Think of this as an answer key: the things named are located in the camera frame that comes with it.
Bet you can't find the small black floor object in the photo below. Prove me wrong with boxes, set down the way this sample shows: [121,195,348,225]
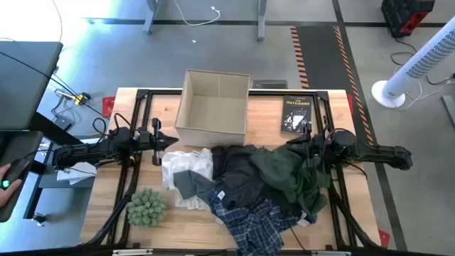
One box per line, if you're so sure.
[31,212,48,227]

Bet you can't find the white shirt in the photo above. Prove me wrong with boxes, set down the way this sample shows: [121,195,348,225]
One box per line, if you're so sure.
[161,148,215,211]

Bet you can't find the dark green garment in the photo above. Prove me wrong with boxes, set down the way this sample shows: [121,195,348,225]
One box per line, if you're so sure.
[248,141,332,218]

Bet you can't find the grey monitor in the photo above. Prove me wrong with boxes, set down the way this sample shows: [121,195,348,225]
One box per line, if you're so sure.
[0,41,64,131]

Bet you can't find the yellow cable connector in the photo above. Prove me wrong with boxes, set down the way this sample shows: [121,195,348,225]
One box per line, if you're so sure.
[73,92,92,107]

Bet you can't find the blue plaid shirt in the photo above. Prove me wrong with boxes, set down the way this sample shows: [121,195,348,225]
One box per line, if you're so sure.
[208,189,320,256]

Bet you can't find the black and red crate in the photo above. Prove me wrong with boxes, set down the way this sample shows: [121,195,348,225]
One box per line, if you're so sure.
[380,0,435,38]

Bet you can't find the black garment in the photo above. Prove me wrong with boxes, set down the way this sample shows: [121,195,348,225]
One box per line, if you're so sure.
[211,144,266,210]

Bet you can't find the white floor cable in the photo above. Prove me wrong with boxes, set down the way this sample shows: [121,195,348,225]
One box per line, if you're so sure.
[172,0,222,27]

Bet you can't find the black floor cable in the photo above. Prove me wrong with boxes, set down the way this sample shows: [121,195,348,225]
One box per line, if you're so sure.
[390,37,419,67]

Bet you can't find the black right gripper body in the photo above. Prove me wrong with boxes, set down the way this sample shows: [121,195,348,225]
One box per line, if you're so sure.
[301,123,334,157]

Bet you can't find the grey desk leg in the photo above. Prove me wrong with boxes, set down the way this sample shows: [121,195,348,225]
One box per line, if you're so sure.
[257,0,268,41]
[143,0,161,36]

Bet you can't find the beige fabric storage box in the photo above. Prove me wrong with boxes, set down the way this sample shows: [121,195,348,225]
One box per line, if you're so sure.
[175,69,251,148]

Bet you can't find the black side desk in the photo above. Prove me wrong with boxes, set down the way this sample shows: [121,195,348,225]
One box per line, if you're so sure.
[0,130,44,223]

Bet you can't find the black metal table frame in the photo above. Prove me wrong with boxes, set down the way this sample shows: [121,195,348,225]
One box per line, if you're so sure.
[85,87,384,250]

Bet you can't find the red table clamp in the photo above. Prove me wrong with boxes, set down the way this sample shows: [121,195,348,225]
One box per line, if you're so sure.
[102,96,117,119]
[378,229,391,249]

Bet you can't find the white papers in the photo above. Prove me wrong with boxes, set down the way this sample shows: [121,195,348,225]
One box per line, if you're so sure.
[56,161,97,186]

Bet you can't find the green spiky plant ball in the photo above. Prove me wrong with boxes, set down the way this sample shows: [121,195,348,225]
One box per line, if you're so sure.
[127,188,168,229]

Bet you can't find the grey cloth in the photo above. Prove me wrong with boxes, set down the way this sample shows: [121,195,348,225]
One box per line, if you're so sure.
[173,169,216,206]

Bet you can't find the silver aluminium bar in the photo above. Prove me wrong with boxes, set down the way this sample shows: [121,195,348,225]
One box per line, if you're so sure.
[311,250,351,256]
[112,248,154,256]

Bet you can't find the black computer mouse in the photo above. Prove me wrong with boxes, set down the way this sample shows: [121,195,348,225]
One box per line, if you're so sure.
[0,158,31,191]

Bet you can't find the flat black device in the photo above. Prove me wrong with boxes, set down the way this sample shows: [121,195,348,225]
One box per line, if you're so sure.
[252,80,289,90]

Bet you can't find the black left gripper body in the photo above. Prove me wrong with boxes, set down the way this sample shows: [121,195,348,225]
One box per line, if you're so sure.
[137,118,165,166]

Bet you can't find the person's hand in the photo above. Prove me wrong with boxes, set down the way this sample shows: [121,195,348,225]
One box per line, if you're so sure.
[0,163,23,208]

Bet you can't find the white tower fan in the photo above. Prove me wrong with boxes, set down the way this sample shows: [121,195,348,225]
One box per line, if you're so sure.
[371,16,455,110]

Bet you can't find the black paperback book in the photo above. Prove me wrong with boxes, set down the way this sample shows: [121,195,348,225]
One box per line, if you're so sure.
[280,95,314,135]

